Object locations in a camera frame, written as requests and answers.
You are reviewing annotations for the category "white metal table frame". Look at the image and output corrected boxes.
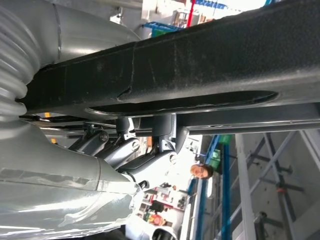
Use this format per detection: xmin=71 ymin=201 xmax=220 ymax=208
xmin=235 ymin=130 xmax=320 ymax=240

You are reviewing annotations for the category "person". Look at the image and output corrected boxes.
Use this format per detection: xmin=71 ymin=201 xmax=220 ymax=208
xmin=186 ymin=162 xmax=215 ymax=181

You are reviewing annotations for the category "green plastic crate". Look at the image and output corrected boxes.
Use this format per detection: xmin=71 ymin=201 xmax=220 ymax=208
xmin=208 ymin=134 xmax=232 ymax=170

